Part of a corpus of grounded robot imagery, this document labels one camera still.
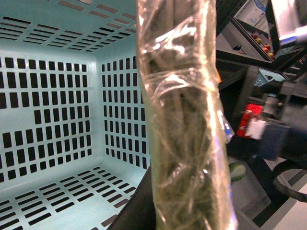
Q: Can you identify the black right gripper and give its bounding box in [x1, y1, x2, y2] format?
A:
[248, 80, 307, 167]

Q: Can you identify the brown basket handle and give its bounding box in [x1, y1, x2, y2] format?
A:
[136, 0, 237, 230]

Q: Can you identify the light blue plastic basket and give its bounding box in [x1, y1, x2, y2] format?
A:
[0, 0, 150, 230]

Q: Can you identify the red gripper part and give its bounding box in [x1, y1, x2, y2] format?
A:
[236, 103, 263, 139]

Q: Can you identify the green white fruit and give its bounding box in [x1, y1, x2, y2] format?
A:
[229, 162, 246, 182]

